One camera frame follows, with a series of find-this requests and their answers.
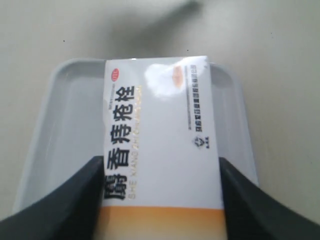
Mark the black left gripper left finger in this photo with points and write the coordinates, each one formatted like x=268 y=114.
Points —
x=70 y=212

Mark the white plastic tray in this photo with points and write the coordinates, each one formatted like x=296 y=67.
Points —
x=70 y=129

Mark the white medicine box red stripe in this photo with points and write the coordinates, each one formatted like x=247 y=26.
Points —
x=162 y=177

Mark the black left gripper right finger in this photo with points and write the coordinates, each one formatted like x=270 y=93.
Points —
x=251 y=214

